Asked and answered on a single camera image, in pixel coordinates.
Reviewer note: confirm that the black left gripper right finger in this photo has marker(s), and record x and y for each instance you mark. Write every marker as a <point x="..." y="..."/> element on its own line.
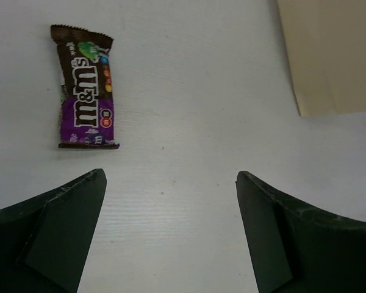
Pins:
<point x="297" y="247"/>

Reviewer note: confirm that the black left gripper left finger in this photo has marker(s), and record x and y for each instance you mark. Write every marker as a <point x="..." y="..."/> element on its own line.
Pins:
<point x="45" y="240"/>

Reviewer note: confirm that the beige paper bag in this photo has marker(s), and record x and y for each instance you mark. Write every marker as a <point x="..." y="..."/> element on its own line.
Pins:
<point x="326" y="48"/>

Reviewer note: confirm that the brown M&M's packet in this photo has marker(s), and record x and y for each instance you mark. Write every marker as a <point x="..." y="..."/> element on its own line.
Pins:
<point x="87" y="109"/>

